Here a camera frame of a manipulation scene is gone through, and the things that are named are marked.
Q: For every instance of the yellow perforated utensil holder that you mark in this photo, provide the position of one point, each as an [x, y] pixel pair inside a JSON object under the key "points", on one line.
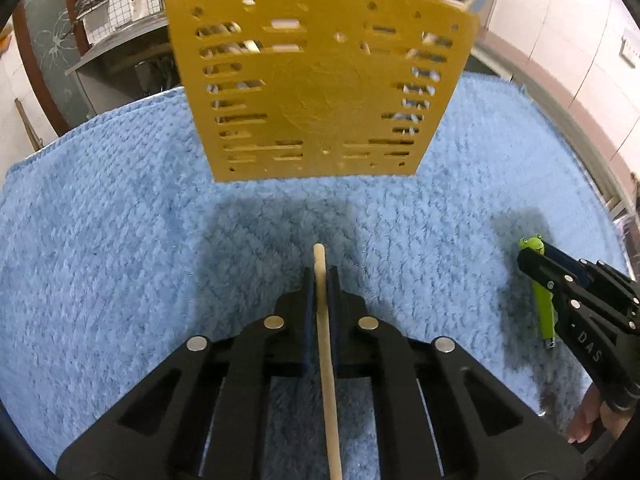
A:
{"points": [[318, 88]]}

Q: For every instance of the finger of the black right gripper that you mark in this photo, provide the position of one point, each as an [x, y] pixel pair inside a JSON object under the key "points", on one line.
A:
{"points": [[545, 272], [600, 280]]}

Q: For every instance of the right hand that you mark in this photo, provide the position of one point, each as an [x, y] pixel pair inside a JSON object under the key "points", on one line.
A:
{"points": [[592, 409]]}

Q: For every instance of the pale wooden chopstick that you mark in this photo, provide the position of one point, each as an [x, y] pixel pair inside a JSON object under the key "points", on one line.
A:
{"points": [[327, 380]]}

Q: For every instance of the brown frame glass door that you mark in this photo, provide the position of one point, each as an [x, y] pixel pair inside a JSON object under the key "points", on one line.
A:
{"points": [[48, 49]]}

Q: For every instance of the green frog handle fork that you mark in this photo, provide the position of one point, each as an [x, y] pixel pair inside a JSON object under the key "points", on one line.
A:
{"points": [[543, 296]]}

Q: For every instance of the white wall socket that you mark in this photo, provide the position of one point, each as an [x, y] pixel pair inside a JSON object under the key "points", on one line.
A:
{"points": [[629, 51]]}

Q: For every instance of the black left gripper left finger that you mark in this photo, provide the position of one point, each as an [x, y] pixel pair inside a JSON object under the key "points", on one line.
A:
{"points": [[201, 413]]}

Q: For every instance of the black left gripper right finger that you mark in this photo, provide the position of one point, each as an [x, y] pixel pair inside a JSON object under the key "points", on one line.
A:
{"points": [[439, 414]]}

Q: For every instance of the blue textured towel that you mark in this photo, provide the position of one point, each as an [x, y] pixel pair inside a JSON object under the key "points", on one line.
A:
{"points": [[117, 245]]}

